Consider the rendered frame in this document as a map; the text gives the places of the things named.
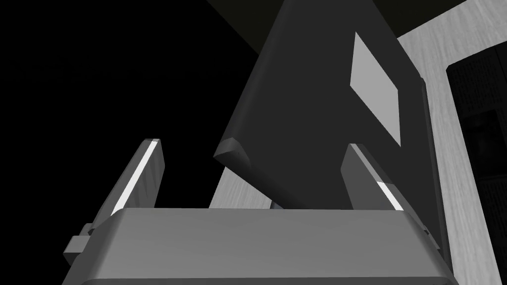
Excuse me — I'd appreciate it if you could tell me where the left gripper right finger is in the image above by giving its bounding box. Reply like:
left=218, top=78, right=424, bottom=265
left=340, top=142, right=420, bottom=218

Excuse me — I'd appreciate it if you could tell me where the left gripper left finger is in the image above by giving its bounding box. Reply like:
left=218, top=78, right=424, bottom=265
left=89, top=138, right=166, bottom=230

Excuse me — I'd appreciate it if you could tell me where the dark grey appliance door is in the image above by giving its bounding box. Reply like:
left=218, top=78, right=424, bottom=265
left=213, top=0, right=451, bottom=258

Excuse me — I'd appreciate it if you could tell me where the pale grey wooden cupboard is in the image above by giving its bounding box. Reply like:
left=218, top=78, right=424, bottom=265
left=208, top=0, right=507, bottom=285

